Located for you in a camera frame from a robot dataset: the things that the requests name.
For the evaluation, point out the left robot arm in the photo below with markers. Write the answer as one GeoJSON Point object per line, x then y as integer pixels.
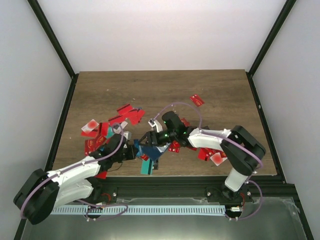
{"type": "Point", "coordinates": [44, 191]}

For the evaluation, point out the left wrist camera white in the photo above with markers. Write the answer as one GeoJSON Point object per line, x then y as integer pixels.
{"type": "Point", "coordinates": [127, 135]}

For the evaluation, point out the white red dot card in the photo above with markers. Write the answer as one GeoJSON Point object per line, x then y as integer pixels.
{"type": "Point", "coordinates": [90, 126]}
{"type": "Point", "coordinates": [218, 158]}

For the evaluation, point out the red VIP card centre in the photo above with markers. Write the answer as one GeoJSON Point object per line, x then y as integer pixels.
{"type": "Point", "coordinates": [174, 147]}

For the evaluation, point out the red card front left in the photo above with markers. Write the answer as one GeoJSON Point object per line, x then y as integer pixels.
{"type": "Point", "coordinates": [102, 175]}

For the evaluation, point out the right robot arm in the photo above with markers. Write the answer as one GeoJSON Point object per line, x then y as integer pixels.
{"type": "Point", "coordinates": [237, 145]}

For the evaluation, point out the white slotted cable duct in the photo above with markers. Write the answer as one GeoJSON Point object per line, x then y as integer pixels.
{"type": "Point", "coordinates": [153, 210]}

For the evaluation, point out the teal card black stripe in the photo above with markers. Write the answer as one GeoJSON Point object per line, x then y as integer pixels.
{"type": "Point", "coordinates": [147, 167]}

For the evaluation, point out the red striped card top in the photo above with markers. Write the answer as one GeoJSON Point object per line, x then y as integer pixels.
{"type": "Point", "coordinates": [124, 109]}

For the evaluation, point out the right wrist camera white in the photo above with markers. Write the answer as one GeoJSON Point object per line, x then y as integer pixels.
{"type": "Point", "coordinates": [155, 126]}

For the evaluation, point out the white red dot card left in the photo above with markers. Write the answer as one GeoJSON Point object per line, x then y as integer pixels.
{"type": "Point", "coordinates": [90, 126]}

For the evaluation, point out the navy blue card holder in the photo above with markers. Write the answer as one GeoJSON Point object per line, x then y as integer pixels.
{"type": "Point", "coordinates": [153, 152]}

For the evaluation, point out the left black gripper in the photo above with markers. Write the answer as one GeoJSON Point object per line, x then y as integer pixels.
{"type": "Point", "coordinates": [133, 154]}

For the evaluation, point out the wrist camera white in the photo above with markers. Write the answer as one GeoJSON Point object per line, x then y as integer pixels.
{"type": "Point", "coordinates": [127, 135]}
{"type": "Point", "coordinates": [155, 126]}

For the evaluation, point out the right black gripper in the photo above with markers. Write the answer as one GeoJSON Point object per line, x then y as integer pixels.
{"type": "Point", "coordinates": [149, 142]}

